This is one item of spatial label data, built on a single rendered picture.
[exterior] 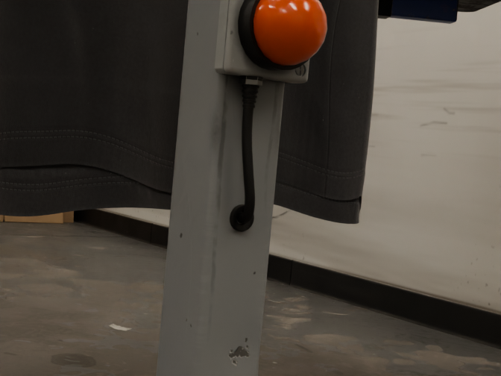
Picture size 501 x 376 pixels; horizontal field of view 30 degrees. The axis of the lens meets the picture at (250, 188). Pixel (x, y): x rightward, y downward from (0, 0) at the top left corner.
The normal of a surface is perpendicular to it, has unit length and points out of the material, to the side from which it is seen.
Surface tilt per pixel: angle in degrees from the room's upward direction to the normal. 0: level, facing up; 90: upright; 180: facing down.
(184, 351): 90
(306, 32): 100
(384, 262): 90
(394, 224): 90
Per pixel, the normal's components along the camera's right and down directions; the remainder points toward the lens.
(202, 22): -0.82, -0.04
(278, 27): -0.24, 0.19
